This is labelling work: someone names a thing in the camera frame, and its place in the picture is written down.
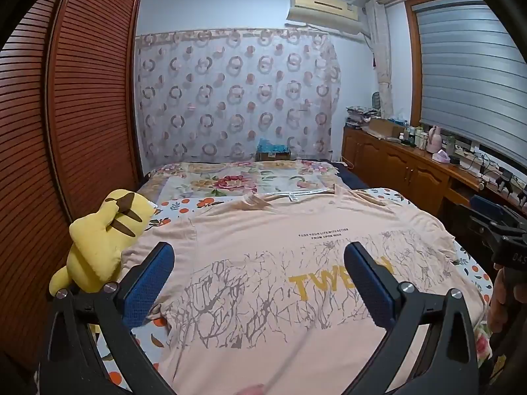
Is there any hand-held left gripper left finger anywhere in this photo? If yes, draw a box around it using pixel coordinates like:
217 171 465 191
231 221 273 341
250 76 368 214
39 241 176 395

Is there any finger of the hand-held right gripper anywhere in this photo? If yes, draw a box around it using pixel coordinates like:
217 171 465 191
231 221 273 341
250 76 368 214
470 195 527 235

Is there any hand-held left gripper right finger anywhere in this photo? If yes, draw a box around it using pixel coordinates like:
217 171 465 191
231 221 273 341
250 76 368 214
344 241 480 395

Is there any beige printed t-shirt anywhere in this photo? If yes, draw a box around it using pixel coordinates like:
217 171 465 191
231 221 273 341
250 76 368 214
119 185 486 395

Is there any stack of folded clothes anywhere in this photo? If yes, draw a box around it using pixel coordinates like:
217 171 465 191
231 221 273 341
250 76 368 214
346 106 378 128

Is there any person's right hand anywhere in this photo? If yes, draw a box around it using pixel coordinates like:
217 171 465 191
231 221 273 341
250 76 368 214
489 268 514 332

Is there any orange fruit print bedsheet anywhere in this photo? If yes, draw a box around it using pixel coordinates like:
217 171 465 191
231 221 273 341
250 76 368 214
93 187 495 395

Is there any white power strip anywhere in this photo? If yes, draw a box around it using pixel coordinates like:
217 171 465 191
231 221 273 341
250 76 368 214
453 148 501 173

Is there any yellow plush toy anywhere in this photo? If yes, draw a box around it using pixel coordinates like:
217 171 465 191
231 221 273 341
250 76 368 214
49 189 157 334

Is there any pink bottle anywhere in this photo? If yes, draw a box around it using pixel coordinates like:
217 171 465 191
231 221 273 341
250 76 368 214
428 125 443 153

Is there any row of cosmetic bottles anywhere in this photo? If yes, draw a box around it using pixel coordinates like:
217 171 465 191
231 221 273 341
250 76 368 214
399 122 430 149

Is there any long wooden cabinet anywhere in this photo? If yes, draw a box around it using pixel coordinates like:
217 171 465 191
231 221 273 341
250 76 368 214
342 125 527 223

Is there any person's dark clothing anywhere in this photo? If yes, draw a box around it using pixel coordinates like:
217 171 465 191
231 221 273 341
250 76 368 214
488 321 527 395

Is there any navy blue bedding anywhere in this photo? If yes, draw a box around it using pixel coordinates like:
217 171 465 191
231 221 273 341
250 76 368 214
331 161 369 190

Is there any open cardboard box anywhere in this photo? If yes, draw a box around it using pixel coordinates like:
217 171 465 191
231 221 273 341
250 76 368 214
368 117 406 138

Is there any floral blanket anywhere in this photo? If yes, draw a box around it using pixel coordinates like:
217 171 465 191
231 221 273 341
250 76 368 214
136 160 342 200

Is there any grey window blind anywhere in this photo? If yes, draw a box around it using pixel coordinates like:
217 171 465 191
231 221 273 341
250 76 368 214
414 0 527 165

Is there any teal crumpled cloth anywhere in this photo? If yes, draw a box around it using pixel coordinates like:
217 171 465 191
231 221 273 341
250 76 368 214
257 138 289 155

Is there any brown louvred wardrobe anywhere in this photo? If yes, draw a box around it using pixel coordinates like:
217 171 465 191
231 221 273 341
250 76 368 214
0 0 143 379

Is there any cream window curtain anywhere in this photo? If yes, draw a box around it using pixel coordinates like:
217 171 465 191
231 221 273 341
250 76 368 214
364 0 396 120

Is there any wooden window frame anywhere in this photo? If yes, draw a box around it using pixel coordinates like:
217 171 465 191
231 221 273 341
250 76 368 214
403 0 482 128

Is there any circle patterned wall curtain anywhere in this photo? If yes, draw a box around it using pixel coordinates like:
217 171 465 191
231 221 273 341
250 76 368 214
135 29 342 165

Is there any wall air conditioner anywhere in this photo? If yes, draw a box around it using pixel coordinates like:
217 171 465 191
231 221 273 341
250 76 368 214
285 0 360 36

